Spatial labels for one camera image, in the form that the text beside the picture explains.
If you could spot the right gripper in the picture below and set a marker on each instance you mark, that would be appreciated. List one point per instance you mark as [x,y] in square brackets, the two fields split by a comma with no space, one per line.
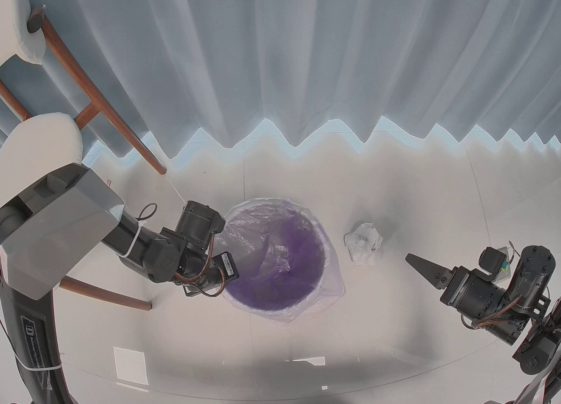
[475,295]

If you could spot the white paper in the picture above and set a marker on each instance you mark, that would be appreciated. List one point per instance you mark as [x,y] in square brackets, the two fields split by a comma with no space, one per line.
[363,244]

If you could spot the white trash bin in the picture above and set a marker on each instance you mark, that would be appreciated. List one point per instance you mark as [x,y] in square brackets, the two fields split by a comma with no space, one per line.
[274,305]

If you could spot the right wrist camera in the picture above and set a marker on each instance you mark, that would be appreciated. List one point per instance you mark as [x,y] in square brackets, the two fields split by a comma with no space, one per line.
[491,262]

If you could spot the purple plastic bag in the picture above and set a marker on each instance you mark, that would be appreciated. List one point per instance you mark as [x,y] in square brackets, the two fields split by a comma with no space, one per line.
[302,244]

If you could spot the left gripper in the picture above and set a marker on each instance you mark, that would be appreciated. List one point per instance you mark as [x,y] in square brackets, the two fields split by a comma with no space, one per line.
[223,273]

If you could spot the white cushioned wooden chair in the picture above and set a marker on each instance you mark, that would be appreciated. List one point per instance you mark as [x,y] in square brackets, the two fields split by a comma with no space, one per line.
[39,143]

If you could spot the pale blue curtain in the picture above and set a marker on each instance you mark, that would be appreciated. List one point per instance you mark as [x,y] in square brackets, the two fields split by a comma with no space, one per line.
[307,42]

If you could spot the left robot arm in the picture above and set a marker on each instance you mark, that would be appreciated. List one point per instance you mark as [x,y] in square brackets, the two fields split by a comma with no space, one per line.
[65,227]

